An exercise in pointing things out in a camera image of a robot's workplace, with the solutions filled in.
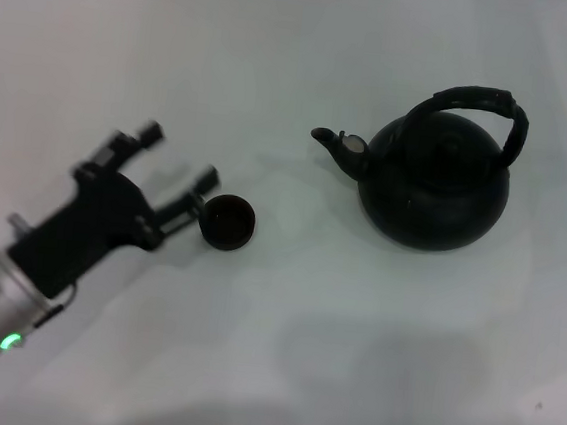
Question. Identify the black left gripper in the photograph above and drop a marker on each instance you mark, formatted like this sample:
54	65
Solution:
86	223

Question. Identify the small dark round teacup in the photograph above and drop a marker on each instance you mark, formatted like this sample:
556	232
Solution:
227	222

